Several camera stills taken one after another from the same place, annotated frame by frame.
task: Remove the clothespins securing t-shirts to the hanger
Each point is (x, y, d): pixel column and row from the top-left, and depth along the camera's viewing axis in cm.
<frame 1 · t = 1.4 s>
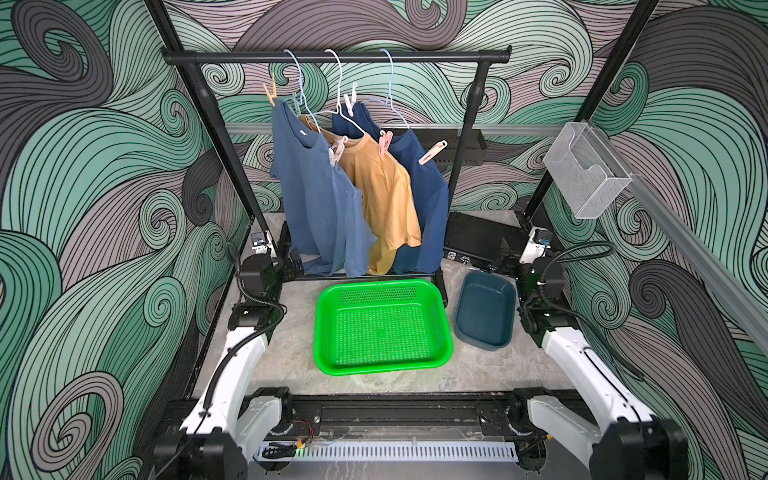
left hand: (278, 249, 78), fingers open
right hand: (517, 242, 78), fingers open
light blue t-shirt: (326, 226, 81), point 28 cm above the table
green plastic basket: (378, 326, 92), on the table

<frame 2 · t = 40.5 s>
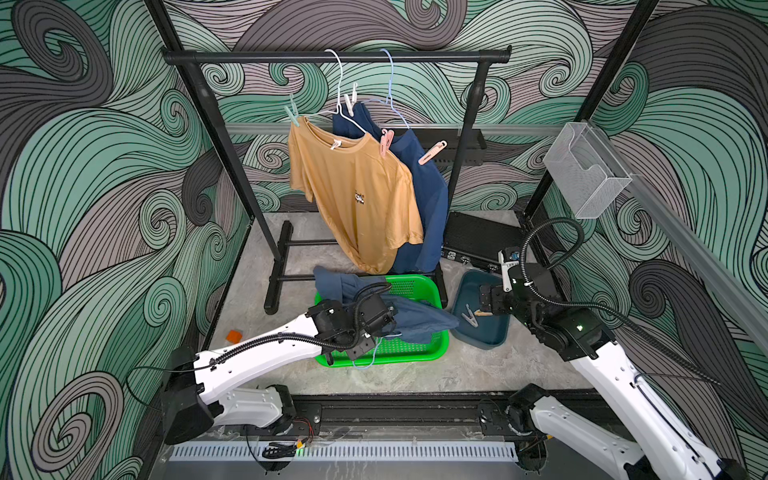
left hand: (359, 328, 74), fingers open
right hand: (495, 285, 71), fingers open
light blue t-shirt: (415, 320, 85), point 8 cm above the table
white grey clothespin: (471, 318, 92), point 2 cm above the table
the other named things where they were.

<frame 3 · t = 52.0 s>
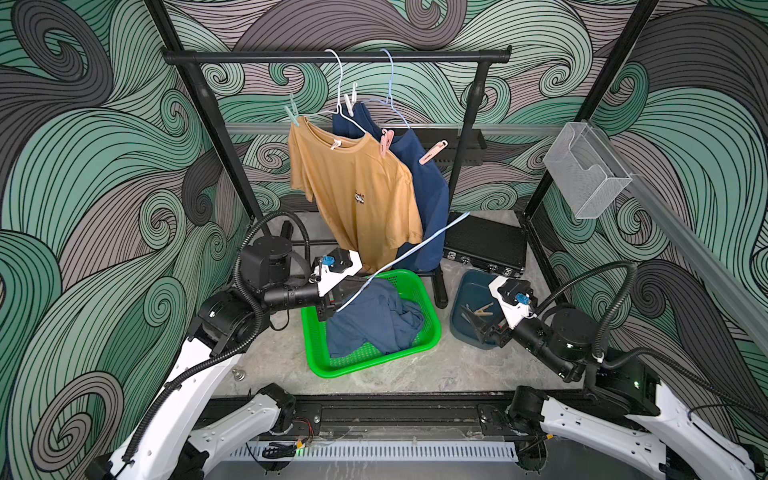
left hand: (362, 274, 56), fingers closed
right hand: (477, 293, 60), fingers open
light blue t-shirt: (376, 316, 85), point 8 cm above the table
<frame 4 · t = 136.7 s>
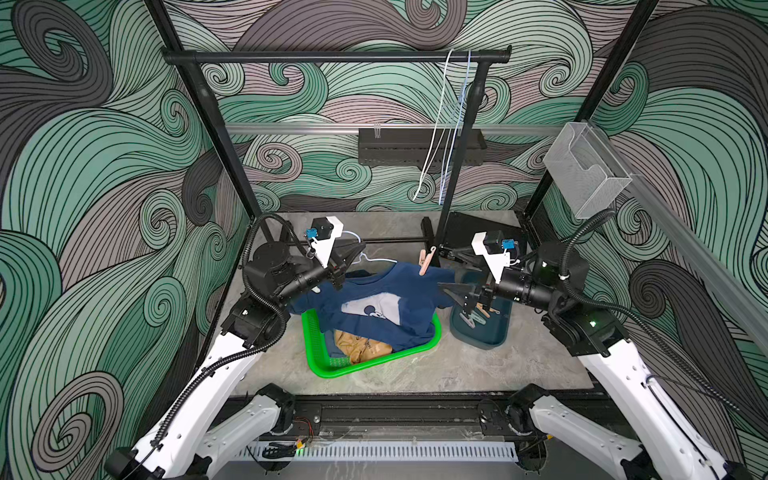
left hand: (361, 239, 60), fingers closed
right hand: (445, 269, 58), fingers open
tan yellow t-shirt: (359, 349, 81), point 6 cm above the table
dark navy t-shirt: (394, 303, 79), point 16 cm above the table
pink white clothespin: (425, 260, 66), point 34 cm above the table
